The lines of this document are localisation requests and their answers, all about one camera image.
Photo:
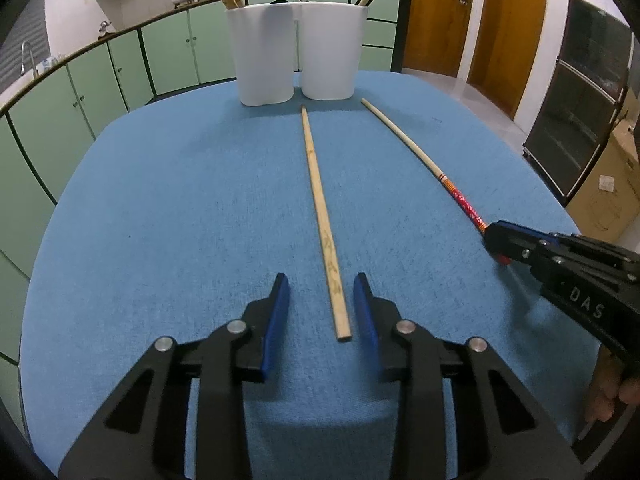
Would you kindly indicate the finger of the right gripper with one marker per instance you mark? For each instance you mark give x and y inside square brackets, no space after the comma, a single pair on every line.
[627,272]
[524,244]

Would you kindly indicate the green base cabinets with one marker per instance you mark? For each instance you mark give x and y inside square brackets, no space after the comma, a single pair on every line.
[100,85]

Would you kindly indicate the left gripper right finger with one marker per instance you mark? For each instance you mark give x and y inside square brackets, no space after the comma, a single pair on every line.
[502,432]

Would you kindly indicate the black glass cabinet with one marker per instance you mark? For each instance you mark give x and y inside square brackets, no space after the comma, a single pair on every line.
[585,93]

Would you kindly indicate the kitchen faucet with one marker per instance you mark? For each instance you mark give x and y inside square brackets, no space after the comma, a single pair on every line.
[28,61]

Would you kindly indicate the white utensil holder cup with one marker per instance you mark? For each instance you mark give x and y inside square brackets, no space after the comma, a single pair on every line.
[262,38]
[330,41]

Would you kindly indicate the white utensil holder right cup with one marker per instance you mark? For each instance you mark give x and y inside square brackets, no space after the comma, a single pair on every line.
[330,41]

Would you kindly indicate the white utensil holder left cup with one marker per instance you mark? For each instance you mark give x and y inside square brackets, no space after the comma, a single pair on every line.
[262,38]

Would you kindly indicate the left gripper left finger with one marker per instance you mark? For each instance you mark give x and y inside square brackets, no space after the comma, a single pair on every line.
[139,432]

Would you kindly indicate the blue table cloth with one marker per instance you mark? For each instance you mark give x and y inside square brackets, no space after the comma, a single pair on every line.
[322,415]

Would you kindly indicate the plain bamboo chopstick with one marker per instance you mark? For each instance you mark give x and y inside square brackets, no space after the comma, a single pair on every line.
[343,331]

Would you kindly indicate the cardboard box on floor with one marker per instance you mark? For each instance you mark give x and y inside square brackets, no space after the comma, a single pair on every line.
[608,200]

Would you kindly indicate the right hand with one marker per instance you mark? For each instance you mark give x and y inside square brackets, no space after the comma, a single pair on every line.
[610,382]

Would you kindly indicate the wooden door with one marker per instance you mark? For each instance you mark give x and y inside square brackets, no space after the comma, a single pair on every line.
[436,35]
[505,50]

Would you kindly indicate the grey window blind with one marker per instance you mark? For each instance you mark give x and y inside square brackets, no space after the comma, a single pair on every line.
[31,26]

